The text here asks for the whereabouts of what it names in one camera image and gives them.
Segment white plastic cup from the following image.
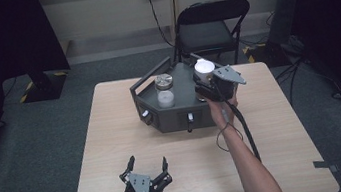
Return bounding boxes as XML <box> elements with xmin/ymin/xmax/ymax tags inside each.
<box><xmin>192</xmin><ymin>55</ymin><xmax>221</xmax><ymax>103</ymax></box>

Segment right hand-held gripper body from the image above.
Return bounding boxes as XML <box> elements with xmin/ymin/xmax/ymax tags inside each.
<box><xmin>201</xmin><ymin>61</ymin><xmax>250</xmax><ymax>105</ymax></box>

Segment black stand base, striped tape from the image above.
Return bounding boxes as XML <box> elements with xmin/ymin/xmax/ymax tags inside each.
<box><xmin>15</xmin><ymin>67</ymin><xmax>71</xmax><ymax>105</ymax></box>
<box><xmin>241</xmin><ymin>38</ymin><xmax>293</xmax><ymax>72</ymax></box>

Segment person's right hand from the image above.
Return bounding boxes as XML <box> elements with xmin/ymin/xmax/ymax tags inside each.
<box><xmin>203</xmin><ymin>86</ymin><xmax>244</xmax><ymax>133</ymax></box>

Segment black wall socket cable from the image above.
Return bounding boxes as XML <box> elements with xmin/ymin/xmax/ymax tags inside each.
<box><xmin>144</xmin><ymin>0</ymin><xmax>176</xmax><ymax>51</ymax></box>

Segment grey tape strip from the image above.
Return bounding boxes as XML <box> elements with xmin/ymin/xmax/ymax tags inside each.
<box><xmin>312</xmin><ymin>157</ymin><xmax>340</xmax><ymax>177</ymax></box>

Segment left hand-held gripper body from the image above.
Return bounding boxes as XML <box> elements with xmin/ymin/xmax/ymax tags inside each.
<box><xmin>118</xmin><ymin>166</ymin><xmax>176</xmax><ymax>192</ymax></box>

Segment glass jar with silver lid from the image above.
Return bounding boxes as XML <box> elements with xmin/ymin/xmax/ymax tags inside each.
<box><xmin>152</xmin><ymin>71</ymin><xmax>178</xmax><ymax>110</ymax></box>

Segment thin black wrist cord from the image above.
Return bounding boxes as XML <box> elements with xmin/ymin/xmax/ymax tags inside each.
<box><xmin>213</xmin><ymin>119</ymin><xmax>246</xmax><ymax>154</ymax></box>

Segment right hand-held gripper black cable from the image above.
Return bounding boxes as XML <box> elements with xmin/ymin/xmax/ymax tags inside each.
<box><xmin>211</xmin><ymin>74</ymin><xmax>262</xmax><ymax>167</ymax></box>

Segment black folding chair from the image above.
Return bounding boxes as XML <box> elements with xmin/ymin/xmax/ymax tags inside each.
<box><xmin>166</xmin><ymin>0</ymin><xmax>260</xmax><ymax>74</ymax></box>

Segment black floor cables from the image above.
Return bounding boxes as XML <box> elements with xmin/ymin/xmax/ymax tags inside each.
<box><xmin>264</xmin><ymin>1</ymin><xmax>341</xmax><ymax>110</ymax></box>

